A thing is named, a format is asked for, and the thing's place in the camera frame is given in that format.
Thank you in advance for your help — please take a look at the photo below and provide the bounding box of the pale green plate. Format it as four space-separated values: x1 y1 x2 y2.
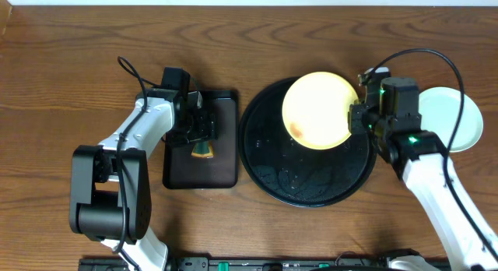
449 145 472 153
419 87 483 146

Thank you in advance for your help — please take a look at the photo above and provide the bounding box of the black rectangular tray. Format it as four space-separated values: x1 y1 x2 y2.
163 90 238 189

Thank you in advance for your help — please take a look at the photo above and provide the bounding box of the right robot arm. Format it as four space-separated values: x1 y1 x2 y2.
348 67 497 270

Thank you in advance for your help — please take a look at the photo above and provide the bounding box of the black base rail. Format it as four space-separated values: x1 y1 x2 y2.
77 257 384 271

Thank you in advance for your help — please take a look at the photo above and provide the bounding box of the green and yellow sponge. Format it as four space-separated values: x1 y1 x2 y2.
191 141 214 159

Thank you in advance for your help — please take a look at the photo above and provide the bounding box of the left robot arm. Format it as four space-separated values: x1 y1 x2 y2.
69 88 216 270

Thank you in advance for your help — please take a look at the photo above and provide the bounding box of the black round tray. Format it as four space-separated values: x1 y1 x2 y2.
237 77 377 207

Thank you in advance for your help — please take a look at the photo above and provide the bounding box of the yellow plate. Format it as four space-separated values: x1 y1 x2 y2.
282 72 358 150

